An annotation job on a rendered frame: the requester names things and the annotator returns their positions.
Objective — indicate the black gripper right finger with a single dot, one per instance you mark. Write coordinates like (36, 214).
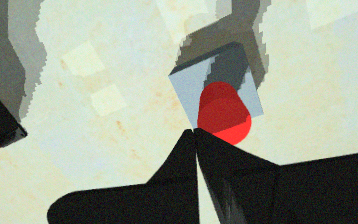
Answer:
(247, 189)

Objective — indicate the red translucent marker cap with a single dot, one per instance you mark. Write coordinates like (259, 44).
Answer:
(222, 113)

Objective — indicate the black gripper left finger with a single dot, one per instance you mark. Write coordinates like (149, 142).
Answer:
(170, 196)

